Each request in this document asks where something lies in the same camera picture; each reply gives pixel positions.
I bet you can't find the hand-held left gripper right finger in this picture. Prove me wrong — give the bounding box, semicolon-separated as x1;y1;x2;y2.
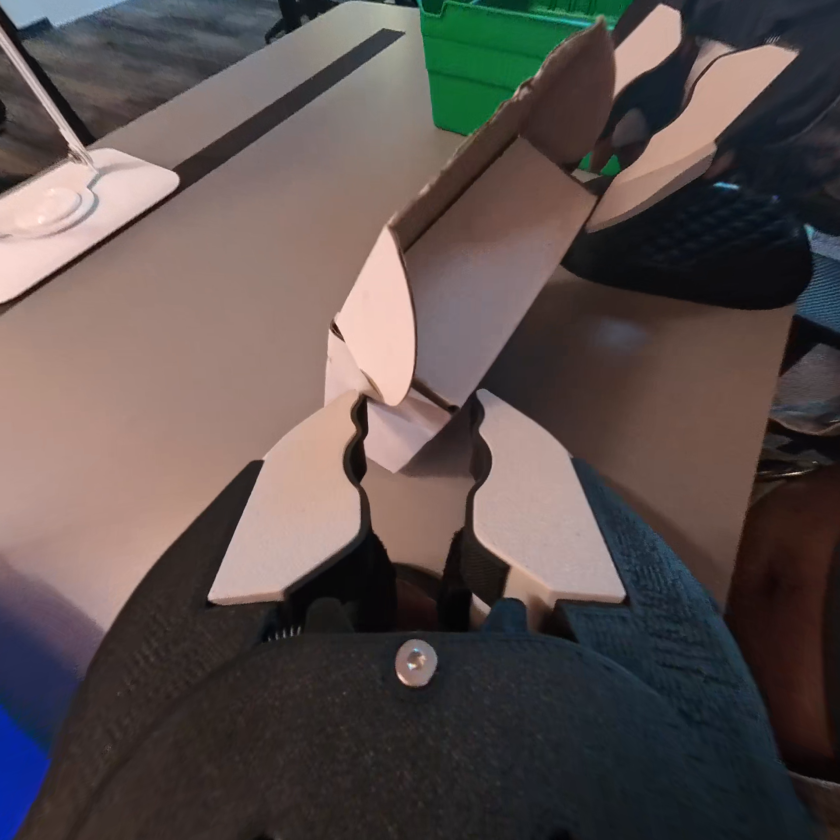
469;387;629;632

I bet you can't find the white cardboard box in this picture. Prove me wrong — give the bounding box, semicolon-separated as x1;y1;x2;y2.
323;16;619;475

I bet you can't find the white stand base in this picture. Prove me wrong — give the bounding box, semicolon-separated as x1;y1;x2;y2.
0;147;181;305

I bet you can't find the black desk cable strip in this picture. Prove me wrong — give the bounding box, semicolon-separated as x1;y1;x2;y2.
174;28;408;189

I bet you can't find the person's dark jacket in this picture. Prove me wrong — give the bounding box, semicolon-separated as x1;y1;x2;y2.
764;315;840;480

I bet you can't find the grey desk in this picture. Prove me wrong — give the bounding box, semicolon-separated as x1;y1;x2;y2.
0;0;798;736

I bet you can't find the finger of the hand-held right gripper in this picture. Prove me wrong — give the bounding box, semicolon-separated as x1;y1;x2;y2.
612;3;698;106
584;45;800;234

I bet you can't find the black mesh wrist pad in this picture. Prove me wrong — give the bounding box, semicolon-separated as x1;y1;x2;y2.
561;180;815;311

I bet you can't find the person's leg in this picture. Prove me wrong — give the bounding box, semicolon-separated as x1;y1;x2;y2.
727;453;840;795

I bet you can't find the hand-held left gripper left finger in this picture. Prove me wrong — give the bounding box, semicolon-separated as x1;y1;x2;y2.
207;390;368;607

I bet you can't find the green plastic bin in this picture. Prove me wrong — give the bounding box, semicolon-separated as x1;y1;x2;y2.
419;0;636;179

